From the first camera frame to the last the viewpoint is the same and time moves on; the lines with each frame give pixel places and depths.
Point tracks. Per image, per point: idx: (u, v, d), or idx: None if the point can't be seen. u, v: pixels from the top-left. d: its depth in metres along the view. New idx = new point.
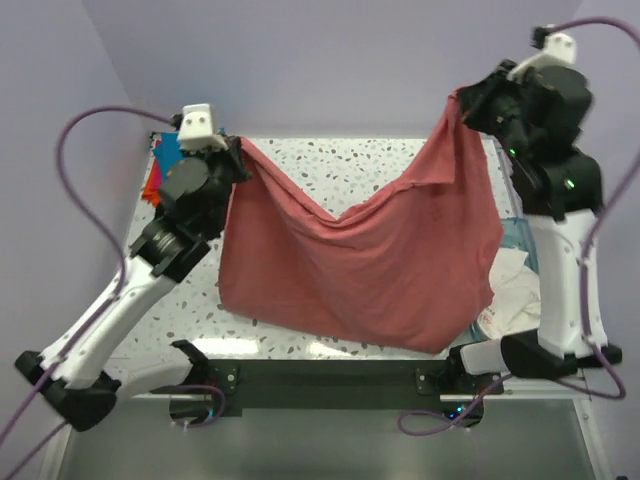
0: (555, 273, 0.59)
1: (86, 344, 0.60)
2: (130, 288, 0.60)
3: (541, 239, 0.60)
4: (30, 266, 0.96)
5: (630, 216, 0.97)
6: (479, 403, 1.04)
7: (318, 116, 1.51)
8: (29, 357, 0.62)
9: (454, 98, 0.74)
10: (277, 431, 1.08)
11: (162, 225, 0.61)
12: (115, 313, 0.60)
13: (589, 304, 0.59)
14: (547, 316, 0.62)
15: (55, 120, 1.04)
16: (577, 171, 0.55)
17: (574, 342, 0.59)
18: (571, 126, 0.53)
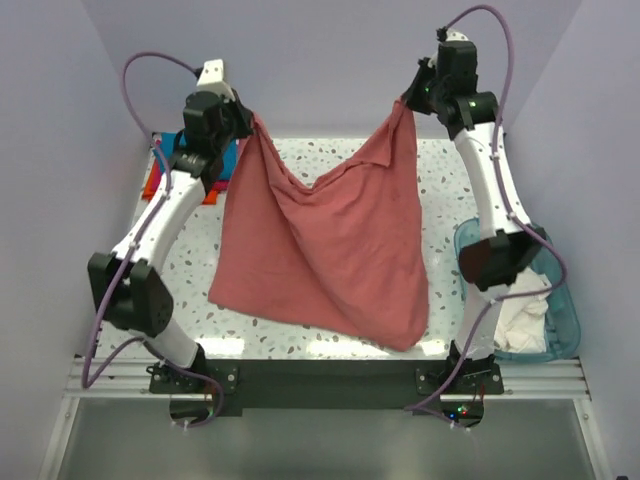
0: (477, 171, 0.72)
1: (154, 231, 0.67)
2: (179, 190, 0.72)
3: (467, 157, 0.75)
4: (29, 266, 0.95)
5: (630, 217, 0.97)
6: (479, 403, 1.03)
7: (318, 116, 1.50)
8: (100, 258, 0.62)
9: (400, 103, 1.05)
10: (278, 431, 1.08)
11: (185, 149, 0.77)
12: (173, 208, 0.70)
13: (509, 187, 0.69)
14: (481, 215, 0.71)
15: (52, 119, 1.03)
16: (478, 97, 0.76)
17: (499, 219, 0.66)
18: (467, 69, 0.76)
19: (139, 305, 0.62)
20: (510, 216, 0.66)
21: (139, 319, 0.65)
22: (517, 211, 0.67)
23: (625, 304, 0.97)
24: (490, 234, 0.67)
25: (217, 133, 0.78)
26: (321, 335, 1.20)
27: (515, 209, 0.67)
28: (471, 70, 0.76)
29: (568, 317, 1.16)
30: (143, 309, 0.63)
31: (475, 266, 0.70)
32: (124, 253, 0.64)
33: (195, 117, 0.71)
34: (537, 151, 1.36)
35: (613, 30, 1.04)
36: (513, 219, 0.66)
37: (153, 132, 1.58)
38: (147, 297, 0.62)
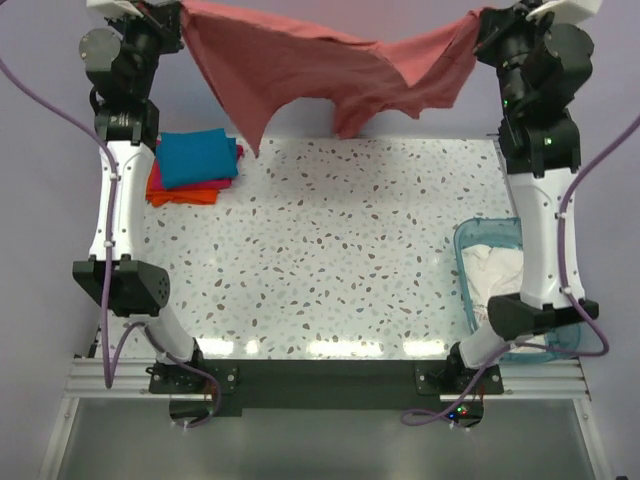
0: (537, 228, 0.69)
1: (123, 220, 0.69)
2: (125, 165, 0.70)
3: (526, 198, 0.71)
4: (30, 262, 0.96)
5: (629, 217, 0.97)
6: (478, 403, 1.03)
7: (318, 116, 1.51)
8: (81, 266, 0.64)
9: (474, 16, 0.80)
10: (277, 430, 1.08)
11: (112, 108, 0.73)
12: (129, 187, 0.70)
13: (567, 256, 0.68)
14: (531, 275, 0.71)
15: (54, 119, 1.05)
16: (556, 130, 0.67)
17: (552, 291, 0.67)
18: (563, 92, 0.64)
19: (140, 294, 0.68)
20: (564, 290, 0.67)
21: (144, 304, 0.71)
22: (572, 284, 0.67)
23: (622, 302, 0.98)
24: (537, 302, 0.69)
25: (135, 78, 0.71)
26: (321, 335, 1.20)
27: (571, 281, 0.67)
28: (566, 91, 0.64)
29: None
30: (146, 298, 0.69)
31: (514, 324, 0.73)
32: (102, 252, 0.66)
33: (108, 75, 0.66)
34: None
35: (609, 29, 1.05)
36: (566, 293, 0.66)
37: None
38: (146, 288, 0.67)
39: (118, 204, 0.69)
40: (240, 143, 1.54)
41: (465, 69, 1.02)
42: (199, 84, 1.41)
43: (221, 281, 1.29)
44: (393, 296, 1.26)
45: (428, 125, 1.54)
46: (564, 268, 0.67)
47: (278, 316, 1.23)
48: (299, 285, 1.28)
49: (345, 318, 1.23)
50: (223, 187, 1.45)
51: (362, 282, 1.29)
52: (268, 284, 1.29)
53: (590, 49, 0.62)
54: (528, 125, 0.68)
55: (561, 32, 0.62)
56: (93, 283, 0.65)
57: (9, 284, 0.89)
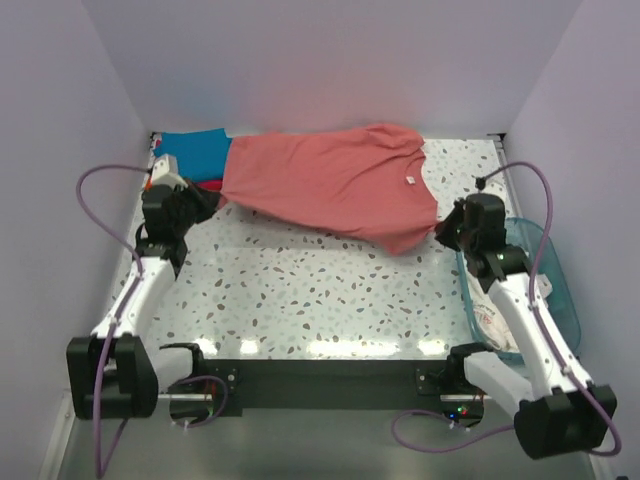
0: (517, 322, 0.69)
1: (133, 308, 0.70)
2: (151, 271, 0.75)
3: (502, 306, 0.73)
4: (29, 263, 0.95)
5: (631, 218, 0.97)
6: (479, 403, 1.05)
7: (318, 117, 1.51)
8: (81, 341, 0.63)
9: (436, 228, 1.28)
10: (276, 432, 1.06)
11: (150, 239, 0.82)
12: (148, 285, 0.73)
13: (557, 341, 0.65)
14: (532, 372, 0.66)
15: (53, 119, 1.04)
16: (508, 251, 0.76)
17: (554, 377, 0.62)
18: (496, 224, 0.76)
19: (126, 382, 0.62)
20: (565, 371, 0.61)
21: (125, 404, 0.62)
22: (571, 365, 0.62)
23: (625, 303, 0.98)
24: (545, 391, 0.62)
25: (177, 221, 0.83)
26: (321, 335, 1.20)
27: (568, 361, 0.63)
28: (500, 225, 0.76)
29: (568, 318, 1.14)
30: (130, 386, 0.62)
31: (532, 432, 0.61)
32: (105, 332, 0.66)
33: (154, 211, 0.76)
34: (538, 152, 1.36)
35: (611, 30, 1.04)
36: (568, 373, 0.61)
37: (154, 133, 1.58)
38: (134, 369, 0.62)
39: (132, 298, 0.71)
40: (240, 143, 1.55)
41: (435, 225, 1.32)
42: (200, 85, 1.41)
43: (221, 281, 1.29)
44: (393, 296, 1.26)
45: (428, 125, 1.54)
46: (555, 349, 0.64)
47: (278, 316, 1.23)
48: (299, 285, 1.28)
49: (345, 318, 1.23)
50: None
51: (362, 282, 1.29)
52: (268, 284, 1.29)
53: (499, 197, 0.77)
54: (484, 253, 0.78)
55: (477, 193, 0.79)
56: (86, 358, 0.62)
57: (7, 284, 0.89)
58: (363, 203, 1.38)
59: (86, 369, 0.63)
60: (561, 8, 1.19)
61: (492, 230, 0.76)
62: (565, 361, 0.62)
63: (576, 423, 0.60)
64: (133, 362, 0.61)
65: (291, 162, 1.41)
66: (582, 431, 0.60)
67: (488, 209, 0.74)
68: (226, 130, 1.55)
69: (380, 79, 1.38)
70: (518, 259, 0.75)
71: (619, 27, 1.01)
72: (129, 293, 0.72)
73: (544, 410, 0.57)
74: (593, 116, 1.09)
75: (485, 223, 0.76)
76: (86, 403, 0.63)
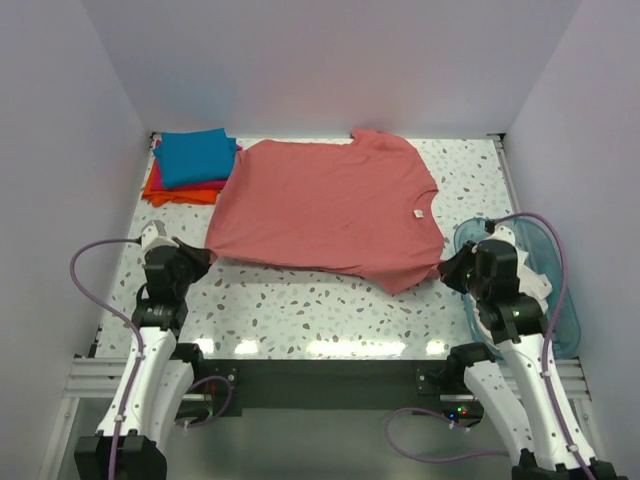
0: (527, 388, 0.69)
1: (138, 395, 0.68)
2: (150, 346, 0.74)
3: (512, 367, 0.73)
4: (30, 264, 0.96)
5: (630, 220, 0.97)
6: (479, 403, 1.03)
7: (318, 117, 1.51)
8: (87, 445, 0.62)
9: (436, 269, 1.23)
10: (277, 431, 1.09)
11: (150, 304, 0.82)
12: (150, 369, 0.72)
13: (567, 417, 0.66)
14: (536, 441, 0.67)
15: (52, 120, 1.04)
16: (522, 305, 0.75)
17: (559, 453, 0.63)
18: (510, 275, 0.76)
19: (135, 475, 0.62)
20: (571, 448, 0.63)
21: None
22: (577, 442, 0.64)
23: (624, 304, 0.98)
24: (548, 464, 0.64)
25: (178, 281, 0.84)
26: (321, 335, 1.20)
27: (574, 437, 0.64)
28: (512, 276, 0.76)
29: (568, 318, 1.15)
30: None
31: None
32: (111, 428, 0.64)
33: (157, 271, 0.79)
34: (537, 152, 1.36)
35: (610, 32, 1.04)
36: (574, 452, 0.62)
37: (154, 132, 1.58)
38: (142, 469, 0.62)
39: (135, 383, 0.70)
40: (240, 143, 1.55)
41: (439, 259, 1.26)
42: (199, 86, 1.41)
43: (221, 281, 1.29)
44: (393, 296, 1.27)
45: (428, 126, 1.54)
46: (564, 424, 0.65)
47: (278, 316, 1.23)
48: (299, 285, 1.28)
49: (345, 318, 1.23)
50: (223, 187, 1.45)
51: (362, 283, 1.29)
52: (268, 284, 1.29)
53: (514, 248, 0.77)
54: (496, 304, 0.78)
55: (489, 241, 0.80)
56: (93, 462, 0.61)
57: (8, 284, 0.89)
58: (362, 236, 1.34)
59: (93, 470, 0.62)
60: (560, 9, 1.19)
61: (504, 282, 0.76)
62: (573, 440, 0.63)
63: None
64: (140, 464, 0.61)
65: (289, 186, 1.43)
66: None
67: (499, 261, 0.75)
68: (226, 130, 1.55)
69: (380, 79, 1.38)
70: (531, 313, 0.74)
71: (619, 28, 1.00)
72: (133, 378, 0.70)
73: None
74: (593, 117, 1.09)
75: (497, 276, 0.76)
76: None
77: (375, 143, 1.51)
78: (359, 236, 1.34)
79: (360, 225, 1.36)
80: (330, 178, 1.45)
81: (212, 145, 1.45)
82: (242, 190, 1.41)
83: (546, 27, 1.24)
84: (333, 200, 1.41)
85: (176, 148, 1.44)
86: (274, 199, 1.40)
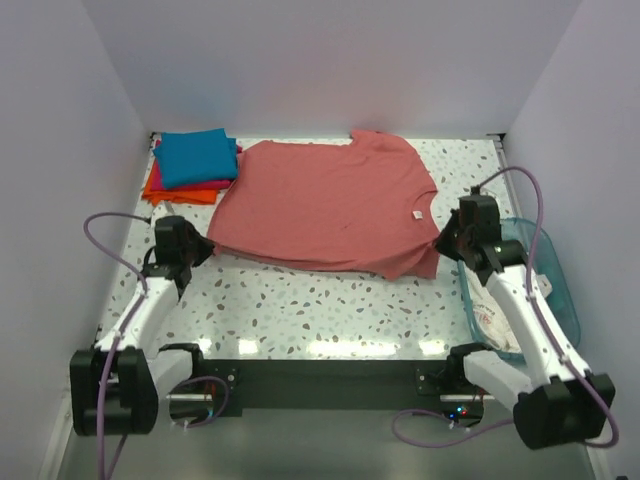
0: (517, 314, 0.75)
1: (138, 324, 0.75)
2: (154, 290, 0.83)
3: (503, 300, 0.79)
4: (29, 263, 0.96)
5: (631, 219, 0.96)
6: (478, 403, 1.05)
7: (318, 117, 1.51)
8: (85, 354, 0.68)
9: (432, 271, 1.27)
10: (275, 432, 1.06)
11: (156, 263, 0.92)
12: (152, 303, 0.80)
13: (556, 332, 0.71)
14: (531, 363, 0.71)
15: (52, 119, 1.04)
16: (503, 243, 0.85)
17: (551, 367, 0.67)
18: (490, 219, 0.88)
19: (127, 397, 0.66)
20: (563, 360, 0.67)
21: (125, 420, 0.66)
22: (568, 354, 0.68)
23: (624, 303, 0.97)
24: (543, 380, 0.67)
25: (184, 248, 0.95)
26: (321, 335, 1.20)
27: (566, 351, 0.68)
28: (493, 221, 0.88)
29: (568, 317, 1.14)
30: (129, 401, 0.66)
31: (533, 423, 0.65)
32: (108, 345, 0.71)
33: (164, 231, 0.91)
34: (537, 152, 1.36)
35: (610, 31, 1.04)
36: (566, 362, 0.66)
37: (154, 133, 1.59)
38: (133, 383, 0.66)
39: (137, 314, 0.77)
40: (240, 143, 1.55)
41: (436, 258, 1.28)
42: (199, 85, 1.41)
43: (221, 281, 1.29)
44: (393, 296, 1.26)
45: (428, 126, 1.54)
46: (553, 340, 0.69)
47: (278, 316, 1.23)
48: (299, 285, 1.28)
49: (345, 318, 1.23)
50: (223, 187, 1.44)
51: (362, 282, 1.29)
52: (268, 284, 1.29)
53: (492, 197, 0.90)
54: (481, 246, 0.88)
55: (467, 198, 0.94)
56: (87, 368, 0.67)
57: (8, 283, 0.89)
58: (361, 231, 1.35)
59: (87, 380, 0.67)
60: (560, 9, 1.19)
61: (486, 224, 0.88)
62: (562, 352, 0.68)
63: (577, 415, 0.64)
64: (131, 376, 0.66)
65: (288, 186, 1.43)
66: (583, 422, 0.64)
67: (480, 205, 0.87)
68: (226, 130, 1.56)
69: (380, 79, 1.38)
70: (512, 248, 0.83)
71: (619, 29, 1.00)
72: (136, 306, 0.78)
73: (542, 397, 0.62)
74: (593, 117, 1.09)
75: (479, 219, 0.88)
76: (88, 420, 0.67)
77: (374, 144, 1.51)
78: (358, 231, 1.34)
79: (359, 222, 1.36)
80: (330, 178, 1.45)
81: (211, 145, 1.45)
82: (242, 190, 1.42)
83: (545, 26, 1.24)
84: (333, 199, 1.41)
85: (176, 147, 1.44)
86: (274, 199, 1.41)
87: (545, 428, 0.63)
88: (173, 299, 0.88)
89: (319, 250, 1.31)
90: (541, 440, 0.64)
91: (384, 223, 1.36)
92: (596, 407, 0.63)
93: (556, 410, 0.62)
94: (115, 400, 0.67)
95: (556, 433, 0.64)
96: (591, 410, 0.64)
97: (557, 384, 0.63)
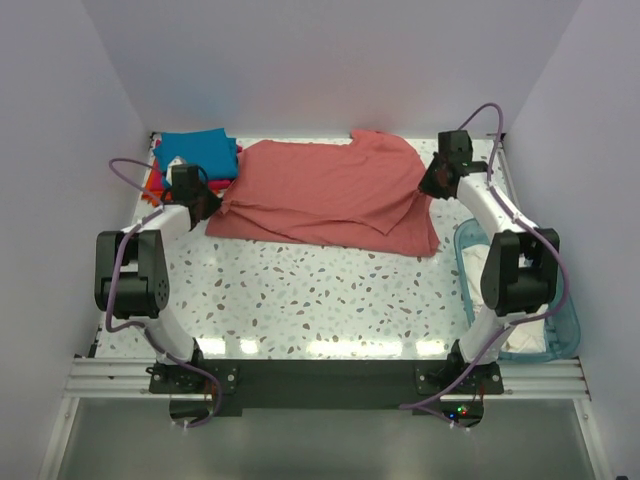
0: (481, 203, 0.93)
1: (156, 223, 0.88)
2: (169, 208, 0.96)
3: (473, 198, 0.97)
4: (29, 263, 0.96)
5: (631, 220, 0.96)
6: (479, 403, 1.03)
7: (318, 117, 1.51)
8: (109, 233, 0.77)
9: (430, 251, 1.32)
10: (276, 432, 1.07)
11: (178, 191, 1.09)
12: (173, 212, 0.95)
13: (509, 204, 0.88)
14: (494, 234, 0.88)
15: (52, 120, 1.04)
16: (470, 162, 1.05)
17: (506, 224, 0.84)
18: (461, 145, 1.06)
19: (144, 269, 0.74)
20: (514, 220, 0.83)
21: (141, 292, 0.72)
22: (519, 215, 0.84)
23: (624, 304, 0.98)
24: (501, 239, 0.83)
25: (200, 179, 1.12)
26: (321, 335, 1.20)
27: (516, 213, 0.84)
28: (465, 147, 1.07)
29: (568, 317, 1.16)
30: (147, 271, 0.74)
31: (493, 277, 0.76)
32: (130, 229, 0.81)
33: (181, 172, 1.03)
34: (537, 153, 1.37)
35: (610, 32, 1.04)
36: (516, 220, 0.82)
37: (154, 132, 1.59)
38: (152, 254, 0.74)
39: (157, 219, 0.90)
40: (240, 143, 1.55)
41: (429, 240, 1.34)
42: (199, 86, 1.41)
43: (221, 281, 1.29)
44: (393, 296, 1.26)
45: (428, 126, 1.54)
46: (507, 211, 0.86)
47: (278, 316, 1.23)
48: (299, 285, 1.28)
49: (345, 318, 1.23)
50: (223, 187, 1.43)
51: (362, 282, 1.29)
52: (268, 284, 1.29)
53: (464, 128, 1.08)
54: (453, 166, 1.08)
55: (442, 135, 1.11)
56: (111, 241, 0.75)
57: (9, 284, 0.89)
58: (357, 204, 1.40)
59: (109, 254, 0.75)
60: (561, 9, 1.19)
61: (459, 150, 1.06)
62: (513, 213, 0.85)
63: (530, 276, 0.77)
64: (152, 247, 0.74)
65: (288, 183, 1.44)
66: (536, 281, 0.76)
67: (454, 134, 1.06)
68: (226, 130, 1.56)
69: (380, 79, 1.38)
70: (478, 164, 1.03)
71: (619, 29, 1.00)
72: (155, 215, 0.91)
73: (497, 244, 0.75)
74: (594, 117, 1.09)
75: (453, 145, 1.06)
76: (104, 293, 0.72)
77: (374, 144, 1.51)
78: (356, 206, 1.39)
79: (357, 200, 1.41)
80: (329, 179, 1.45)
81: (211, 145, 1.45)
82: (242, 189, 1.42)
83: (545, 28, 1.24)
84: (335, 193, 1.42)
85: (176, 148, 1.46)
86: (274, 197, 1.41)
87: (503, 276, 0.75)
88: (185, 224, 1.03)
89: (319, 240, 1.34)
90: (500, 294, 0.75)
91: (380, 199, 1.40)
92: (547, 263, 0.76)
93: (512, 256, 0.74)
94: (131, 276, 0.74)
95: (513, 289, 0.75)
96: (543, 269, 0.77)
97: (509, 233, 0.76)
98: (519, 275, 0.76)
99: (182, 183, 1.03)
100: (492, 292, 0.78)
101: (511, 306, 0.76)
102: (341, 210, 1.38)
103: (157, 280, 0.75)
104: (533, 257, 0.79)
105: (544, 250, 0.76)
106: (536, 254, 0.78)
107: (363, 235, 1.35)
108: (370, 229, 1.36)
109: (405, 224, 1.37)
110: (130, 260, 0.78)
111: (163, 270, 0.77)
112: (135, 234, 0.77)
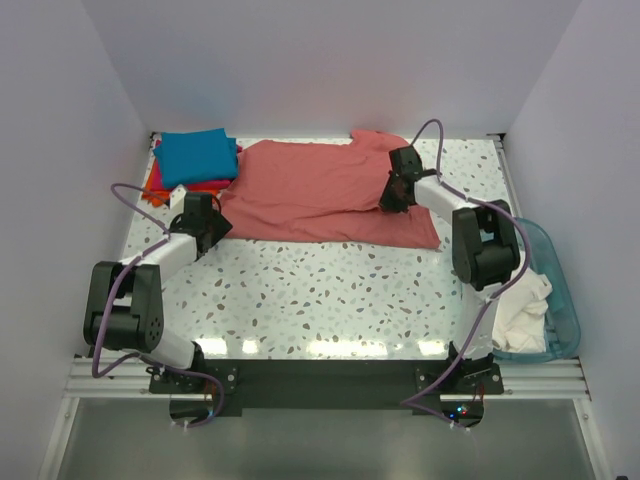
0: (437, 196, 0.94)
1: (157, 255, 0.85)
2: (176, 237, 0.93)
3: (429, 196, 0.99)
4: (29, 263, 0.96)
5: (632, 220, 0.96)
6: (479, 403, 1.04)
7: (317, 117, 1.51)
8: (107, 263, 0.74)
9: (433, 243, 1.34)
10: (276, 431, 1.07)
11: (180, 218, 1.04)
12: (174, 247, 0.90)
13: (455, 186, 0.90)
14: None
15: (52, 120, 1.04)
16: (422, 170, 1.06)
17: (461, 204, 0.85)
18: (411, 158, 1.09)
19: (136, 307, 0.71)
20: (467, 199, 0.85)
21: (131, 332, 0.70)
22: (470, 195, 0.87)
23: (624, 305, 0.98)
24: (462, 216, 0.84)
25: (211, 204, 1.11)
26: (321, 335, 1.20)
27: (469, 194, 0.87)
28: (414, 161, 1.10)
29: (569, 318, 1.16)
30: (140, 308, 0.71)
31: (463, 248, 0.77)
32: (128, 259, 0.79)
33: (193, 201, 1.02)
34: (537, 152, 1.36)
35: (609, 33, 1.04)
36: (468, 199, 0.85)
37: (154, 132, 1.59)
38: (148, 295, 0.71)
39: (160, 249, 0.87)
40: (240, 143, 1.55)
41: (430, 229, 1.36)
42: (198, 85, 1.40)
43: (221, 281, 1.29)
44: (393, 296, 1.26)
45: (428, 125, 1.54)
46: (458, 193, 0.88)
47: (278, 316, 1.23)
48: (299, 285, 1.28)
49: (345, 318, 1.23)
50: (223, 187, 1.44)
51: (362, 282, 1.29)
52: (268, 284, 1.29)
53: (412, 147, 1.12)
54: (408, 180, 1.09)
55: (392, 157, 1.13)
56: (107, 274, 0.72)
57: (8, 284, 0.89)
58: (357, 194, 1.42)
59: (102, 286, 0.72)
60: (560, 9, 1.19)
61: (409, 163, 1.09)
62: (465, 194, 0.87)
63: (494, 246, 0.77)
64: (147, 285, 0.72)
65: (288, 184, 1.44)
66: (498, 248, 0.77)
67: (402, 150, 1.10)
68: (226, 130, 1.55)
69: (380, 80, 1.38)
70: (428, 170, 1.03)
71: (621, 29, 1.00)
72: (159, 246, 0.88)
73: (456, 220, 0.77)
74: (594, 117, 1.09)
75: (403, 160, 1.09)
76: (94, 327, 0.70)
77: (374, 144, 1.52)
78: (355, 197, 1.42)
79: (357, 191, 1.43)
80: (329, 178, 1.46)
81: (211, 145, 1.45)
82: (242, 189, 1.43)
83: (545, 28, 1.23)
84: (334, 192, 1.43)
85: (176, 148, 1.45)
86: (272, 197, 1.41)
87: (469, 247, 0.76)
88: (190, 254, 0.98)
89: (321, 239, 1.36)
90: (471, 265, 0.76)
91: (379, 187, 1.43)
92: (505, 228, 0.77)
93: (474, 227, 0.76)
94: (125, 312, 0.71)
95: (482, 259, 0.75)
96: (503, 236, 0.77)
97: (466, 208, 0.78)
98: (484, 246, 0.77)
99: (194, 211, 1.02)
100: (465, 268, 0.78)
101: (484, 277, 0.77)
102: (342, 207, 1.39)
103: (150, 320, 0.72)
104: (493, 231, 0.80)
105: (500, 218, 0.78)
106: (495, 226, 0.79)
107: (363, 222, 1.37)
108: (370, 217, 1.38)
109: (405, 213, 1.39)
110: (126, 291, 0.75)
111: (157, 309, 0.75)
112: (134, 268, 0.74)
